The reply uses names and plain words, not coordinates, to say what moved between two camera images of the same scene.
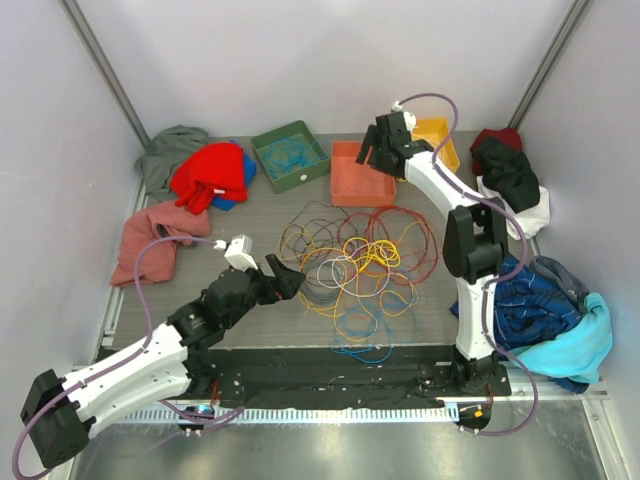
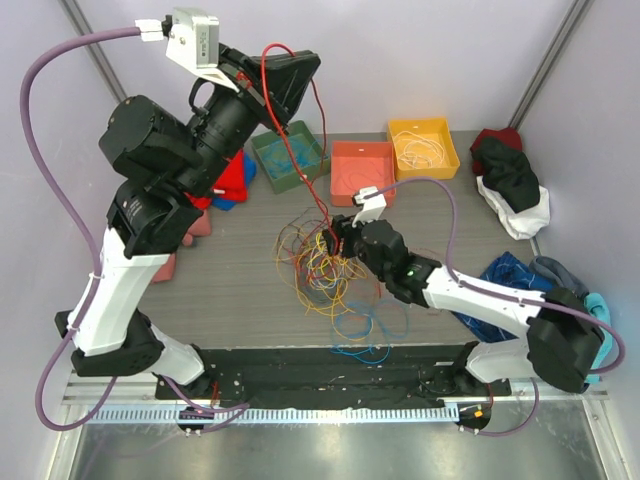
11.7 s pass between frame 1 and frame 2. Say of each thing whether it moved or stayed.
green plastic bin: stayed
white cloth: stayed
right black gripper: moved
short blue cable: stayed
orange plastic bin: stayed
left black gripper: moved
